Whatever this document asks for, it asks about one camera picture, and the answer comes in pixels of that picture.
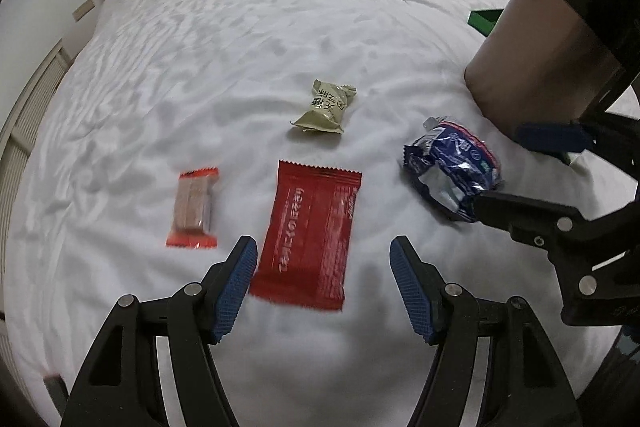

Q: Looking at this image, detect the small olive green packet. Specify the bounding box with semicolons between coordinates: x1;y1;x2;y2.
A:
291;79;358;136

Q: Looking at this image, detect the green shallow box tray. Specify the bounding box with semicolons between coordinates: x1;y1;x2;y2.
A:
467;8;503;38

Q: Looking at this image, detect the dark red packet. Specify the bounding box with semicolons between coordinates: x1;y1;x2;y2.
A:
248;159;363;313

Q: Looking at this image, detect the blue foil snack packet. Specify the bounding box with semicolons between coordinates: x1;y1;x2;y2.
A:
402;117;503;223

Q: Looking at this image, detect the black and brown electric kettle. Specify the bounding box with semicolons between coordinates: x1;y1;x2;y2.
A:
464;0;640;142

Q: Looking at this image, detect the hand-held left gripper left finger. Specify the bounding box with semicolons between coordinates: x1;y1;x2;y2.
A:
60;234;259;427

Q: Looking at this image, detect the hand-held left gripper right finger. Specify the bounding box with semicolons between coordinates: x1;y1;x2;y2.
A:
389;234;583;427

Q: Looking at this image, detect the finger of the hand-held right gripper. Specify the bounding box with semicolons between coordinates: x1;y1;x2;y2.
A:
517;119;640;182
472;189;640;268

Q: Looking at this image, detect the small orange-ended bar packet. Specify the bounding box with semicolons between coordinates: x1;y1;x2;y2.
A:
165;167;221;250

